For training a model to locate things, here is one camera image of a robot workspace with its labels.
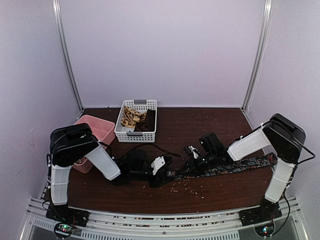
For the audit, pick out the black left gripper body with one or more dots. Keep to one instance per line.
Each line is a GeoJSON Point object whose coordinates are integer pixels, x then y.
{"type": "Point", "coordinates": [155, 182]}

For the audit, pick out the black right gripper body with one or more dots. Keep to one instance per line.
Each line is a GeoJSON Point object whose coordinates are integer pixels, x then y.
{"type": "Point", "coordinates": [199, 167]}

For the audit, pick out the navy floral patterned tie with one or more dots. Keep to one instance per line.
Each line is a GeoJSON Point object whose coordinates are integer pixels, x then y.
{"type": "Point", "coordinates": [261, 161]}

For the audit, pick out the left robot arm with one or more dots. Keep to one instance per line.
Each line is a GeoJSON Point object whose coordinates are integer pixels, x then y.
{"type": "Point", "coordinates": [71, 143]}

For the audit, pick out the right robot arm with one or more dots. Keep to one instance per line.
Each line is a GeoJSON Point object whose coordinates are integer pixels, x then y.
{"type": "Point", "coordinates": [277, 141]}

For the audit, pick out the dark brown red floral tie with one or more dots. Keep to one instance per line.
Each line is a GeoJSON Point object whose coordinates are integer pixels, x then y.
{"type": "Point", "coordinates": [148, 125]}

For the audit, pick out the white perforated plastic basket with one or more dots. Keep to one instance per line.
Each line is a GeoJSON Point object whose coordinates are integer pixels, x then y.
{"type": "Point", "coordinates": [128, 135]}

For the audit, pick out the yellow floral tie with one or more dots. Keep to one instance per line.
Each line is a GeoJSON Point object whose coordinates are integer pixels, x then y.
{"type": "Point", "coordinates": [131, 117]}

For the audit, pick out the pink divided organizer tray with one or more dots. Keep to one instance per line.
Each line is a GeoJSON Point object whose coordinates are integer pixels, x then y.
{"type": "Point", "coordinates": [103, 130]}

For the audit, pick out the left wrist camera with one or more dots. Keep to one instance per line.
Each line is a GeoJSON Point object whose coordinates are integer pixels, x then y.
{"type": "Point", "coordinates": [159, 162]}

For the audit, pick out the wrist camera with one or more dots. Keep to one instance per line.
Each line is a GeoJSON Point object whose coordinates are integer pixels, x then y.
{"type": "Point", "coordinates": [191, 151]}
{"type": "Point", "coordinates": [159, 162]}

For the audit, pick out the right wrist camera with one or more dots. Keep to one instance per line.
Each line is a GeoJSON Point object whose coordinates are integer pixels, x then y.
{"type": "Point", "coordinates": [191, 151]}

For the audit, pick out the aluminium front rail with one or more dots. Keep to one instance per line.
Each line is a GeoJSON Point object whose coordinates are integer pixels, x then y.
{"type": "Point", "coordinates": [216, 225]}

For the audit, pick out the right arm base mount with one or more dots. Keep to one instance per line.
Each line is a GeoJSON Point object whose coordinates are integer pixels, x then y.
{"type": "Point", "coordinates": [260, 214]}

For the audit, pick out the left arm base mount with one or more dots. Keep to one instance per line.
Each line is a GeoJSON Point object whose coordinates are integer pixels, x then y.
{"type": "Point", "coordinates": [65, 214]}

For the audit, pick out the right aluminium frame post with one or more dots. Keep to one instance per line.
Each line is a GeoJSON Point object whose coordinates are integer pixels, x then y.
{"type": "Point", "coordinates": [262, 43]}

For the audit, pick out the aluminium frame post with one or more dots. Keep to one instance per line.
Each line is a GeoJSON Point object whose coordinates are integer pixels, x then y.
{"type": "Point", "coordinates": [65, 53]}
{"type": "Point", "coordinates": [262, 43]}

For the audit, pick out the left aluminium frame post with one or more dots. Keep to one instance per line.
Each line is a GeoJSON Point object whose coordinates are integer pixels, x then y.
{"type": "Point", "coordinates": [65, 53]}

